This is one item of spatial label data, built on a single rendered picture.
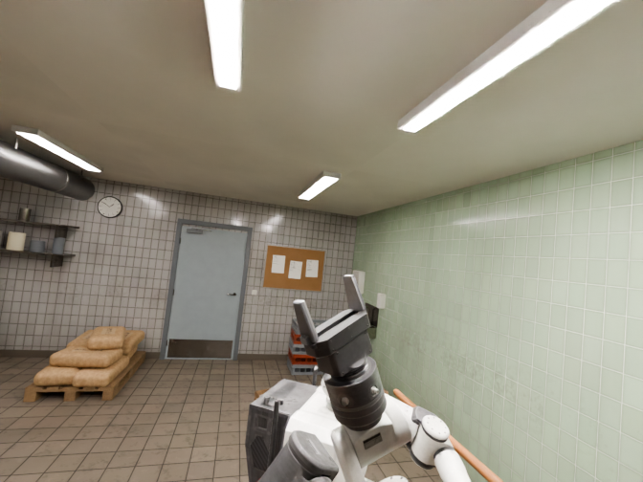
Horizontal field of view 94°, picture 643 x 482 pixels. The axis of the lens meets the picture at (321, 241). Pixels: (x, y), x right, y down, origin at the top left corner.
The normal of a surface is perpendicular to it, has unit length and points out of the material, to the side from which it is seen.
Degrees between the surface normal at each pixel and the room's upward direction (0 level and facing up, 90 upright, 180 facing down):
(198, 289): 90
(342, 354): 82
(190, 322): 90
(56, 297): 90
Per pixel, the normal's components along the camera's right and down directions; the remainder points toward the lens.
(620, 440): -0.96, -0.11
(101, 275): 0.26, -0.03
